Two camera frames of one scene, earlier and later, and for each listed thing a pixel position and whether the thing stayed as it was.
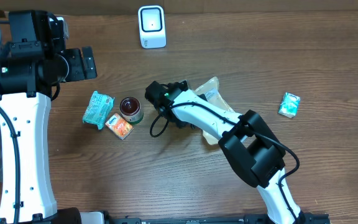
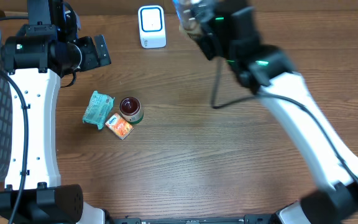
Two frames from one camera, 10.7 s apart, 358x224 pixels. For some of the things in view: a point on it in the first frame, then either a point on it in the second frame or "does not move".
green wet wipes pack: (97, 108) does not move
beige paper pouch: (211, 90) to (189, 15)
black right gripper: (184, 124) to (207, 48)
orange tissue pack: (119, 126) does not move
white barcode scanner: (152, 27) does not move
